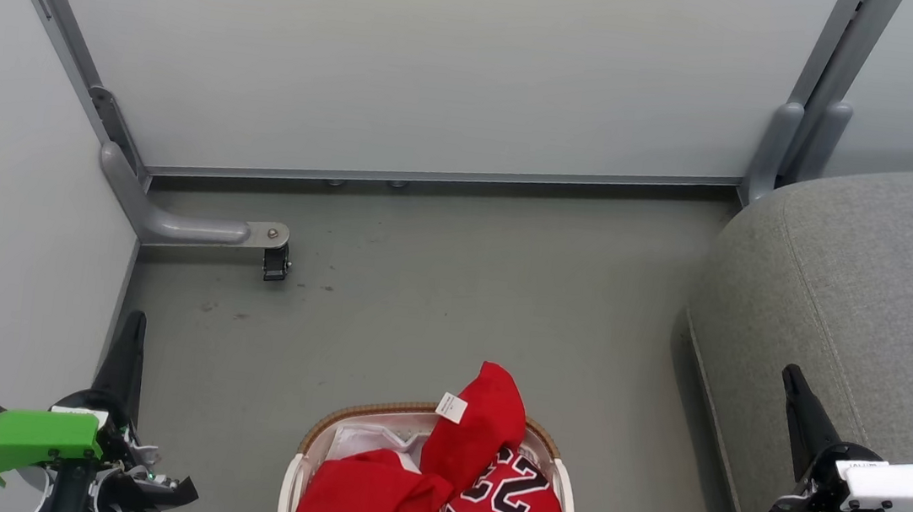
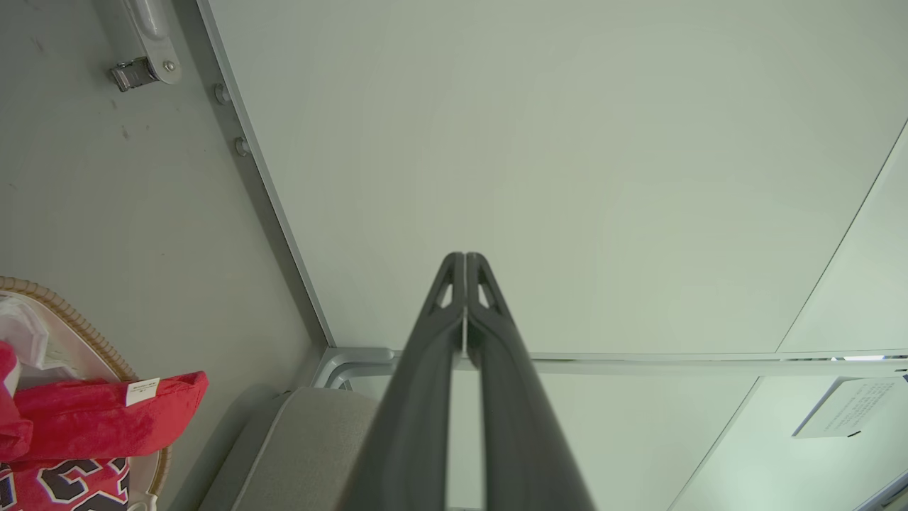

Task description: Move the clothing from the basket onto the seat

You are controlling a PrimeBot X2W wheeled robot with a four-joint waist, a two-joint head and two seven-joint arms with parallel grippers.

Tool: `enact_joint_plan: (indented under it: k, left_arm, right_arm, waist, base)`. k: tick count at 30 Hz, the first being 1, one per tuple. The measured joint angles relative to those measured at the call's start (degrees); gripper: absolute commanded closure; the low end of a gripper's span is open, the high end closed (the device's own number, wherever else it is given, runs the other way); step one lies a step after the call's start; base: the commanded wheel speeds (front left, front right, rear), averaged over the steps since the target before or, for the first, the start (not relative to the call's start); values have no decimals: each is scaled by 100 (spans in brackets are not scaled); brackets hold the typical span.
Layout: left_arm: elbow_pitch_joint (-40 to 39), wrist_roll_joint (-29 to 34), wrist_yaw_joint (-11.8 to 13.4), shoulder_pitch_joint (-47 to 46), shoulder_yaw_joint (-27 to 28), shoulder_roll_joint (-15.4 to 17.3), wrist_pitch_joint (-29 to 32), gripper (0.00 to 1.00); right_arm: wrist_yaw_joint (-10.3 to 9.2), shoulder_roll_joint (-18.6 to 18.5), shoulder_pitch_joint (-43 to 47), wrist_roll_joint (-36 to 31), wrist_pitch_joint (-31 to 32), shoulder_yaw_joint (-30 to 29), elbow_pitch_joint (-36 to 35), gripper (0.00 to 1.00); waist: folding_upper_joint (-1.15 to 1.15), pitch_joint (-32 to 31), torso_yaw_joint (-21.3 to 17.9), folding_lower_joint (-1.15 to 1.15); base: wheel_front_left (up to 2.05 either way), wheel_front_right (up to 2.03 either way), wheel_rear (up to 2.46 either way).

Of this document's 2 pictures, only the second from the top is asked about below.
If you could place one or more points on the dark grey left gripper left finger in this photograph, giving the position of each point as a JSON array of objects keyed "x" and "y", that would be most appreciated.
[{"x": 415, "y": 426}]

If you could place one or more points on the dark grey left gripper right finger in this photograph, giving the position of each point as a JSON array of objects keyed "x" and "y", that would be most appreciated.
[{"x": 521, "y": 426}]

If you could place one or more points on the grey upholstered cushion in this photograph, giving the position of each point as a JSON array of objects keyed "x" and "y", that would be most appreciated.
[{"x": 312, "y": 454}]

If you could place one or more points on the plain red plush garment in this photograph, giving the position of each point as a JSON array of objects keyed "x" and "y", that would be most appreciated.
[{"x": 92, "y": 426}]

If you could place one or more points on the small round metal bolt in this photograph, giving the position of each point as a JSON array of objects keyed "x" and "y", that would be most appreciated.
[
  {"x": 222, "y": 93},
  {"x": 242, "y": 147}
]

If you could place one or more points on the wicker laundry basket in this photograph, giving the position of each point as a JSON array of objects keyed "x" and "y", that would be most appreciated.
[{"x": 85, "y": 326}]

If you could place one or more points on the red garment with black letters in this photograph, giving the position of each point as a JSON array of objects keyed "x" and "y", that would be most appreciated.
[{"x": 28, "y": 490}]

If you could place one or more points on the white basket liner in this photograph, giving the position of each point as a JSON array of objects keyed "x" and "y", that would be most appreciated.
[{"x": 28, "y": 333}]

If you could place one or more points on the grey curved corner bracket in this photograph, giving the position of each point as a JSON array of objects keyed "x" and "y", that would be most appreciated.
[
  {"x": 347, "y": 358},
  {"x": 159, "y": 50}
]

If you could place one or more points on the grey metal panel post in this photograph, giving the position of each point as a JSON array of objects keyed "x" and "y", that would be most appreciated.
[{"x": 674, "y": 365}]

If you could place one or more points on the grey metal panel floor rail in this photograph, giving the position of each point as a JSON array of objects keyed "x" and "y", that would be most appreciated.
[{"x": 273, "y": 227}]

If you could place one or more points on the white paper wall notice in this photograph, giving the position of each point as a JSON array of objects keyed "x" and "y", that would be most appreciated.
[{"x": 848, "y": 408}]

